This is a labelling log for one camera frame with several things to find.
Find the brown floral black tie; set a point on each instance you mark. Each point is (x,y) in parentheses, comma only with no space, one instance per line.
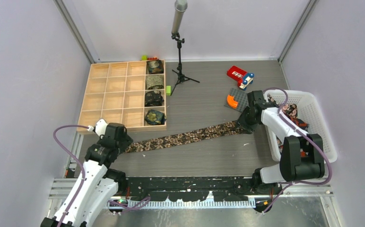
(211,132)

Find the orange curved block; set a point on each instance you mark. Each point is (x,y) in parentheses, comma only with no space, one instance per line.
(232,102)

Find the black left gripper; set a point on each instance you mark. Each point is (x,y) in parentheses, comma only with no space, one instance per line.
(126,142)

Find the black microphone tripod stand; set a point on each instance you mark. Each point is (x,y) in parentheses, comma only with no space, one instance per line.
(181,78)

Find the black beige floral rolled tie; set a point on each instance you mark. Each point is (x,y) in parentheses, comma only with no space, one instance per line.
(153,98)

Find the grey building baseplate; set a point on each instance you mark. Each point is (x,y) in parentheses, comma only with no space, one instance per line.
(241,97)

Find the grey microphone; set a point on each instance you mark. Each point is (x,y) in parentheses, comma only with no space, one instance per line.
(180,7)

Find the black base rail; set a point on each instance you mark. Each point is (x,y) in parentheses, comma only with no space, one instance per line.
(190,189)

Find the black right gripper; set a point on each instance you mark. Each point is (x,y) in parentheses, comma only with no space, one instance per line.
(248,128)

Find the olive patterned rolled tie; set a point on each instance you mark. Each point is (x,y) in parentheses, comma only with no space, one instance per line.
(154,82)

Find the wooden compartment tray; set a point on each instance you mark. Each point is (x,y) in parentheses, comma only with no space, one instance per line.
(115,92)

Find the red toy truck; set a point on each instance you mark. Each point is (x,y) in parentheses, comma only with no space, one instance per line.
(242,77)

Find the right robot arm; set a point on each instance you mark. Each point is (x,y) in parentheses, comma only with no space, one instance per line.
(302,157)

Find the dark gold rolled tie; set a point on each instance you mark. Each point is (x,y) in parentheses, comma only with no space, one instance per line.
(155,67)

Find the navy yellow floral rolled tie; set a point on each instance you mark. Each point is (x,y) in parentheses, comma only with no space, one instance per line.
(155,117)

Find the pink floral dark tie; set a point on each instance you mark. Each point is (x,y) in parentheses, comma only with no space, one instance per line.
(291,111)

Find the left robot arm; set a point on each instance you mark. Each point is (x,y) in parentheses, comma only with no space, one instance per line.
(97,182)

